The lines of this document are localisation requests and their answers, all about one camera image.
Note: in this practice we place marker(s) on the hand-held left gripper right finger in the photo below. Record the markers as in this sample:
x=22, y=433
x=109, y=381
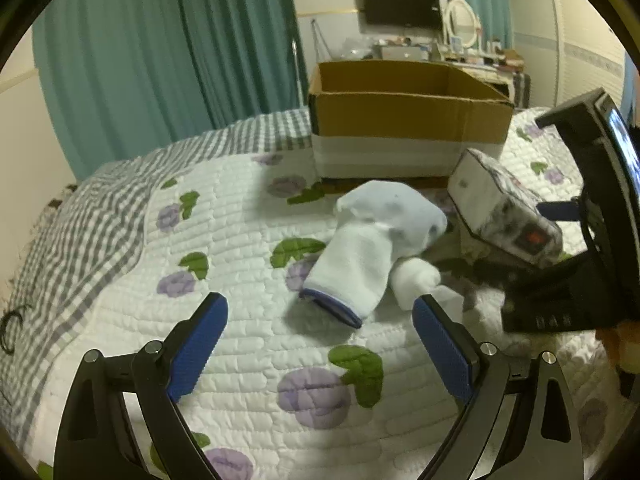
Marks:
x=444, y=350

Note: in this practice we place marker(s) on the cardboard box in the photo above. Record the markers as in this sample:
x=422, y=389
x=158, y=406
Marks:
x=400, y=125

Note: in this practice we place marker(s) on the white floral quilted bedspread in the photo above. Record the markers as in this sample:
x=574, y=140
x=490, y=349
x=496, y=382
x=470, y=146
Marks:
x=280, y=340

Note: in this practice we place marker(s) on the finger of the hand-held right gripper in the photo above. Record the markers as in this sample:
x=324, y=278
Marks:
x=492, y=269
x=559, y=210

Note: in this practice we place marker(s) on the white wardrobe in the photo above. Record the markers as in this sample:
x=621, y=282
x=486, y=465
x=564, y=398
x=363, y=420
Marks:
x=575, y=35

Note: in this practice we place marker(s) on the white sock with blue cuff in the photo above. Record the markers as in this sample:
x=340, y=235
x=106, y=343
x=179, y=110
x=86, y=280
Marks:
x=355, y=260

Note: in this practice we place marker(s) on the black wall television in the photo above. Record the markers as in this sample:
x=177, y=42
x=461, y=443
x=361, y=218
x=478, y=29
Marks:
x=400, y=5

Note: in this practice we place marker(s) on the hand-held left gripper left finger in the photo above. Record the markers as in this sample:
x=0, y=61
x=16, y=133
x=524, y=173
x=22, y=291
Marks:
x=197, y=347

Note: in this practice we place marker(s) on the teal curtain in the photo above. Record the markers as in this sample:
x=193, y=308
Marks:
x=165, y=55

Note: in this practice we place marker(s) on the small rolled white sock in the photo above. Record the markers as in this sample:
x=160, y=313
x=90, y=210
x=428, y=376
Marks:
x=412, y=280

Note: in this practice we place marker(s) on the white oval vanity mirror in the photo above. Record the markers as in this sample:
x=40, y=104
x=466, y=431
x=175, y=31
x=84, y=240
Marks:
x=461, y=21

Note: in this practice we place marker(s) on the white patterned tissue pack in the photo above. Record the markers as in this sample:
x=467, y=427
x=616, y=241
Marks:
x=500, y=210

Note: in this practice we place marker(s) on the grey gingham bed sheet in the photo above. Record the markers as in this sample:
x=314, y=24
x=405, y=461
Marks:
x=70, y=245

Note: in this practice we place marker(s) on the cluttered dressing table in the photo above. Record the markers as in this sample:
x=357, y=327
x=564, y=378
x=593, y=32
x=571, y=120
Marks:
x=450, y=57

